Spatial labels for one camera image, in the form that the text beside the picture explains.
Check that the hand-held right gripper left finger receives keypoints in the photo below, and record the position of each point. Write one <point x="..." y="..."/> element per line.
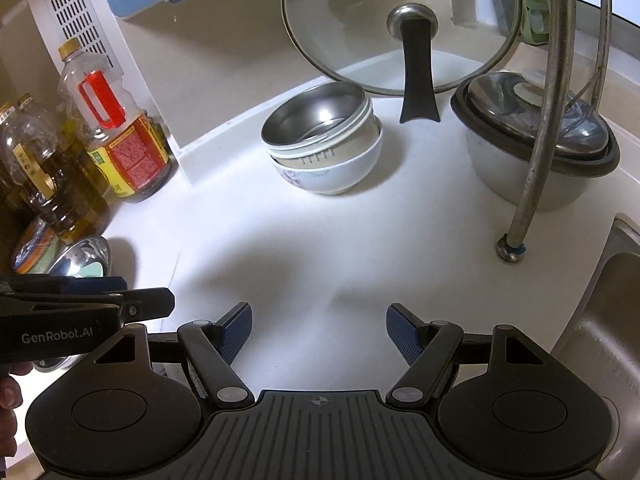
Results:
<point x="235" y="332"/>

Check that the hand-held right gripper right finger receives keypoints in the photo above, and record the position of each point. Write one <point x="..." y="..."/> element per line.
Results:
<point x="405" y="332"/>

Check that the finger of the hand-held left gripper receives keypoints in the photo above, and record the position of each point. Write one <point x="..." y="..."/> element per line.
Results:
<point x="90" y="284"/>
<point x="150" y="302"/>

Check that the green square plate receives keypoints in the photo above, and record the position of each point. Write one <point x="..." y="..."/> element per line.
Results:
<point x="92" y="271"/>

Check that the white floral bowl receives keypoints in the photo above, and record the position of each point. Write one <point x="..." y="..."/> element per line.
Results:
<point x="330" y="180"/>

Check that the stainless steel bowl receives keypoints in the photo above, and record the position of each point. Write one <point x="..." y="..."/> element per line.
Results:
<point x="320" y="110"/>

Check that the person's left hand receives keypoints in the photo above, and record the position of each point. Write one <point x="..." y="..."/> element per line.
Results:
<point x="9" y="400"/>

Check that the striped colourful small bowl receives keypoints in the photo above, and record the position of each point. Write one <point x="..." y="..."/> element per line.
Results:
<point x="32" y="245"/>

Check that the clear cooking oil bottle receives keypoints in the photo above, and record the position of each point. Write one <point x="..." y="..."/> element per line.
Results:
<point x="50" y="205"/>

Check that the steel cooking pot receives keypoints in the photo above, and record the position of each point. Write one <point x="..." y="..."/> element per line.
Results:
<point x="495" y="165"/>

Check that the stainless steel sink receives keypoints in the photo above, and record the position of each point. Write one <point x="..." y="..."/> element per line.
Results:
<point x="605" y="320"/>

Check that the steel pot lid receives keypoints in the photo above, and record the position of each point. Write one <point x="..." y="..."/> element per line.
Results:
<point x="500" y="110"/>

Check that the curved metal faucet pipe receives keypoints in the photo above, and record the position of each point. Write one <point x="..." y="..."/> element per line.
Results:
<point x="542" y="125"/>

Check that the white vented plastic panel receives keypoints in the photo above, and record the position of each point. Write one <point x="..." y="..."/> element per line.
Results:
<point x="80" y="15"/>

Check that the green ice tray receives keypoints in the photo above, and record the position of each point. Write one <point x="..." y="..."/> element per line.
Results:
<point x="540" y="15"/>

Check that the thin metal pipe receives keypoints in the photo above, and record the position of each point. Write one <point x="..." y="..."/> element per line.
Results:
<point x="605" y="35"/>

